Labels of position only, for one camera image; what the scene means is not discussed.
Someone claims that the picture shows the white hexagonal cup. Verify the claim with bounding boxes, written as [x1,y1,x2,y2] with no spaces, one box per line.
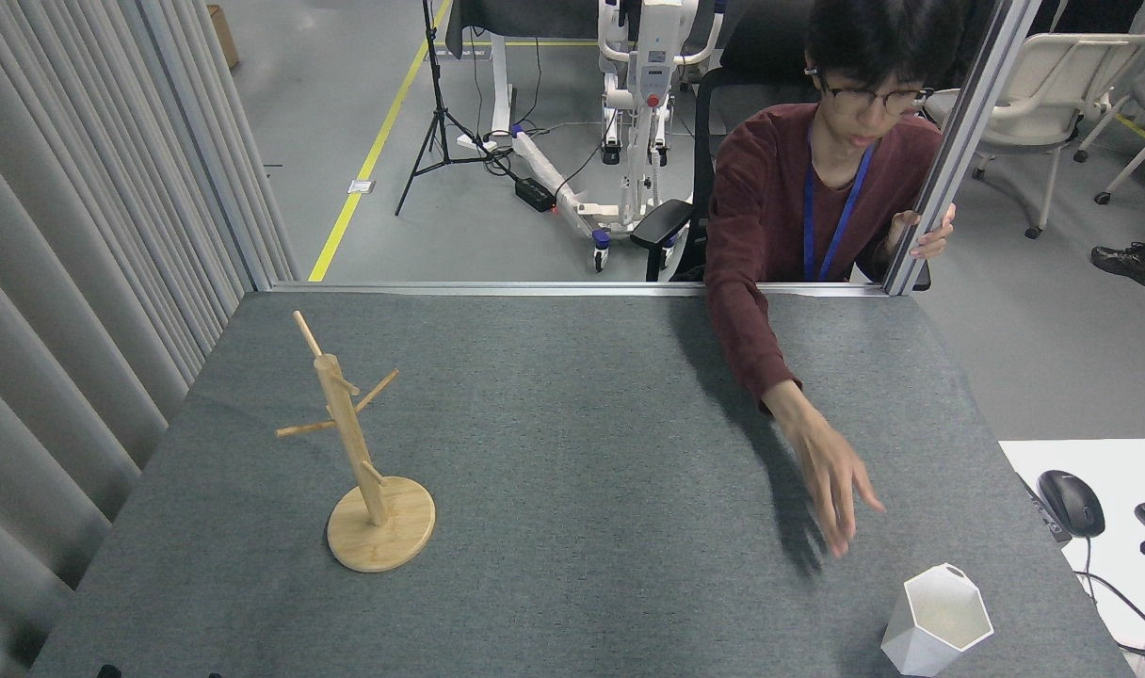
[880,563,994,677]

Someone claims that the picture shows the wooden cup storage rack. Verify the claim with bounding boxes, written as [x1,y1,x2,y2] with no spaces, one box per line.
[275,311,437,573]

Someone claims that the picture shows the person's right hand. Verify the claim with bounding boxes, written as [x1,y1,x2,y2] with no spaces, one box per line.
[789,412,886,559]

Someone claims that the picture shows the person's left hand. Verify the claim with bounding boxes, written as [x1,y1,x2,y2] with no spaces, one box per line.
[888,202,957,262]

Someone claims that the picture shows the grey pleated curtain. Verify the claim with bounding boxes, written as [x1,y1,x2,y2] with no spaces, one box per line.
[0,0,300,678]

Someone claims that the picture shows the black tripod stand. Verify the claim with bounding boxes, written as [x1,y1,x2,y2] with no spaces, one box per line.
[394,0,519,218]

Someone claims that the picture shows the black power box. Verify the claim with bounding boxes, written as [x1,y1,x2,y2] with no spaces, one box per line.
[515,176,557,214]

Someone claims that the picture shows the brown cardboard box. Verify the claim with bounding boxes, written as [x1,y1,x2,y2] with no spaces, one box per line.
[205,5,241,70]

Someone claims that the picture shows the black desk with white legs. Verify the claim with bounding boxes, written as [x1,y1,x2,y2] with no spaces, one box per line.
[445,0,602,156]

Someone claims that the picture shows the black office chair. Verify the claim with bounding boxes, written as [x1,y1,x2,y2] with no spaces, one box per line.
[629,0,818,282]

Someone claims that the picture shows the white stand on wheels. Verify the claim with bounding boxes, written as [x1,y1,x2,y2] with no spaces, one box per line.
[511,0,726,274]

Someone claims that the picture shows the person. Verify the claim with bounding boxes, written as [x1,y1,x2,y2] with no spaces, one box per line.
[704,0,957,559]
[1090,202,1145,291]

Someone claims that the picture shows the small black strip device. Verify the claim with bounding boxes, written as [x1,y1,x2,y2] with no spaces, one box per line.
[1018,474,1072,545]

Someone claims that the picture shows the black-rimmed glasses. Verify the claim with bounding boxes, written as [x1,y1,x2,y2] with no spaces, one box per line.
[815,77,936,119]

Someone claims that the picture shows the black computer mouse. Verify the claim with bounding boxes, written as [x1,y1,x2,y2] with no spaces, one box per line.
[1037,469,1106,540]

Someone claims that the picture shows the white side table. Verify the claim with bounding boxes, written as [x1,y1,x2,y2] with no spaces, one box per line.
[998,438,1145,678]

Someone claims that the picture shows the white office chair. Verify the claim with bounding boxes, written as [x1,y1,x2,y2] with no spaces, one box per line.
[926,33,1145,239]

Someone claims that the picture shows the silver aluminium frame rail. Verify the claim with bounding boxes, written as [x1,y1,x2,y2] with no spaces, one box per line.
[269,281,889,299]

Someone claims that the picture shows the blue lanyard with badge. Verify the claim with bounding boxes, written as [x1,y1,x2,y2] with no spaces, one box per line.
[803,139,877,282]

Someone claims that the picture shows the silver aluminium frame post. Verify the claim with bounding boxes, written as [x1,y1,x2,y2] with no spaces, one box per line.
[881,0,1044,297]

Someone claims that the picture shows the black mouse cable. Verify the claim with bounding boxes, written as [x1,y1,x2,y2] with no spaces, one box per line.
[1072,537,1145,660]

